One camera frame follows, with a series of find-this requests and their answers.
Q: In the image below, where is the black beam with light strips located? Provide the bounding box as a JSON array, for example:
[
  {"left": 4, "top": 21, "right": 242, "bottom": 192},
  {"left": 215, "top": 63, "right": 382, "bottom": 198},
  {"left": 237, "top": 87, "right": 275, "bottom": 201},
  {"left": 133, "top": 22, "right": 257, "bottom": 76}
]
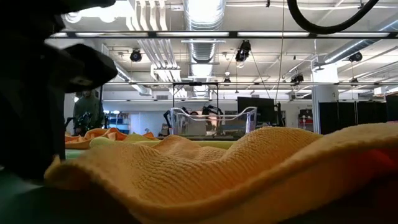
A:
[{"left": 49, "top": 30, "right": 398, "bottom": 40}]

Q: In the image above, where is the red shelf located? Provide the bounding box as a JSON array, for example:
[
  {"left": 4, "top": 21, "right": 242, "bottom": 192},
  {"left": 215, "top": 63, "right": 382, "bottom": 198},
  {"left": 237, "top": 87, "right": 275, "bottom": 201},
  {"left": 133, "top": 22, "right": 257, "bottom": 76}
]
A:
[{"left": 297, "top": 108, "right": 313, "bottom": 131}]

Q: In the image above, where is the black right camera cable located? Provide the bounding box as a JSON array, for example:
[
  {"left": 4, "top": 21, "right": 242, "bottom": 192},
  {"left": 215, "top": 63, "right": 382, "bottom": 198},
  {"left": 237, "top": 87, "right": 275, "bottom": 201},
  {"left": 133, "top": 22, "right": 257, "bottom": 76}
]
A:
[{"left": 285, "top": 0, "right": 381, "bottom": 35}]

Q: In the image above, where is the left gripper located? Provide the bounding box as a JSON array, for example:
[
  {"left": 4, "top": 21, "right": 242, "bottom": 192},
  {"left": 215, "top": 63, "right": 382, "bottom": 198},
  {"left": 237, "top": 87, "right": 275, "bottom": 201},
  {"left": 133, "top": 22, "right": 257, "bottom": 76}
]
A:
[{"left": 0, "top": 0, "right": 119, "bottom": 180}]

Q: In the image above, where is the orange microfiber towel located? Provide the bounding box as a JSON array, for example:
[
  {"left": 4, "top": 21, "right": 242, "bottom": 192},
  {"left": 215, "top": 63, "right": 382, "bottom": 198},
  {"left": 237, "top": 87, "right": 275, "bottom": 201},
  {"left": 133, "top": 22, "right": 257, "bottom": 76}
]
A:
[
  {"left": 64, "top": 127, "right": 160, "bottom": 150},
  {"left": 43, "top": 122, "right": 398, "bottom": 224}
]

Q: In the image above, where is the black monitor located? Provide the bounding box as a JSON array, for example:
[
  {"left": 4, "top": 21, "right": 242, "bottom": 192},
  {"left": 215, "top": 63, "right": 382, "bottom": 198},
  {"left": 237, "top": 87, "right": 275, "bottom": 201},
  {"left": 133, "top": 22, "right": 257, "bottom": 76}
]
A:
[{"left": 237, "top": 96, "right": 276, "bottom": 127}]

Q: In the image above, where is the narrow black partition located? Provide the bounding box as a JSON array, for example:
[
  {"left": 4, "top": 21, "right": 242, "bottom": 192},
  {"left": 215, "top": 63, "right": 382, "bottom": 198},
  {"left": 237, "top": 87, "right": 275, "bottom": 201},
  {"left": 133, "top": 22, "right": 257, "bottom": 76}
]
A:
[{"left": 385, "top": 95, "right": 398, "bottom": 122}]

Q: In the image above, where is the yellow microfiber towel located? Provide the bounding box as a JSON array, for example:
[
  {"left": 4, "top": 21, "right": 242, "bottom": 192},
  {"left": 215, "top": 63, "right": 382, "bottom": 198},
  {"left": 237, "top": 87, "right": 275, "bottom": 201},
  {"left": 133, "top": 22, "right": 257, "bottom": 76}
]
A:
[{"left": 89, "top": 133, "right": 237, "bottom": 150}]

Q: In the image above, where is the wide black partition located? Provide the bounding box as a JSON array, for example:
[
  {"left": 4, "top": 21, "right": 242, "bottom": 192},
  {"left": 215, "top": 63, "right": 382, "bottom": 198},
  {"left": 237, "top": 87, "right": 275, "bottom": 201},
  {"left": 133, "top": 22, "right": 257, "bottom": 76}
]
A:
[{"left": 318, "top": 100, "right": 388, "bottom": 135}]

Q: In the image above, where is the clear plastic bin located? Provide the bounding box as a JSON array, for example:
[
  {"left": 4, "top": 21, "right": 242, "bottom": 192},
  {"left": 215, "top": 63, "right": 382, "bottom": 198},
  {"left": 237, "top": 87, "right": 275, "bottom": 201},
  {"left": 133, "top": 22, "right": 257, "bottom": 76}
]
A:
[{"left": 169, "top": 106, "right": 258, "bottom": 141}]

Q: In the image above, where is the white column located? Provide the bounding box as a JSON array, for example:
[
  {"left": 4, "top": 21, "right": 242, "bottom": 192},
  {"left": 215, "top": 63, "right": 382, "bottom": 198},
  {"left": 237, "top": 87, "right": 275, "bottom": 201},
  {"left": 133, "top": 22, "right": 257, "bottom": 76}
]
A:
[{"left": 312, "top": 63, "right": 340, "bottom": 134}]

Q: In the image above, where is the person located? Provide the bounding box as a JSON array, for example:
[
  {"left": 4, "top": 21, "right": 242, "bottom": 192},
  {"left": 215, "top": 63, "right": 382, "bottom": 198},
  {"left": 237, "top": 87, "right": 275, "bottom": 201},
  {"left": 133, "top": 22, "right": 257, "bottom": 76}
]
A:
[{"left": 73, "top": 90, "right": 105, "bottom": 136}]

